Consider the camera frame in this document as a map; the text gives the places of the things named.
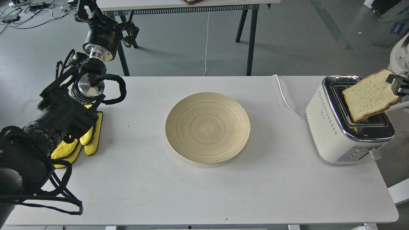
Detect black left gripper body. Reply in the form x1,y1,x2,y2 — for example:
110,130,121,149
74,0,127,62

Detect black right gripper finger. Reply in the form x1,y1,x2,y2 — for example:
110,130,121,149
386,74,409,97

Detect floor cables and power strips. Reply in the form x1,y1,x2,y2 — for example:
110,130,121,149
0,0,77,34

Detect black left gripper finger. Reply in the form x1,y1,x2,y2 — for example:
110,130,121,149
122,20,139,48

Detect white toaster power cord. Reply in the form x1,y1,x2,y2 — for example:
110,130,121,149
272,74,308,121

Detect thin white hanging cable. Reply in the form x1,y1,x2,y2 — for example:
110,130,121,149
204,11,210,76

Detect grey bag with blue label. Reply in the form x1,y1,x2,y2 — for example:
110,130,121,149
371,0,409,49

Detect background table with black legs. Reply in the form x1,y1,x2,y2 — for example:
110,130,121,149
97,0,280,76

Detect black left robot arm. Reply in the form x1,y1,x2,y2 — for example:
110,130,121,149
0,0,139,225

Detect slice of bread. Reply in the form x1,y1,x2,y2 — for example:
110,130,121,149
342,69,402,123

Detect brown object on back table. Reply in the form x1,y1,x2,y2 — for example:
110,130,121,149
182,0,203,5

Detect white round object at right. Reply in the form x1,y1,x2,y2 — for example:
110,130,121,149
388,39,409,75

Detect round bamboo plate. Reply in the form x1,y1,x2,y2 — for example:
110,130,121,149
165,92,251,164

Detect cream white toaster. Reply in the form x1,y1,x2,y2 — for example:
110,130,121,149
306,75,395,165

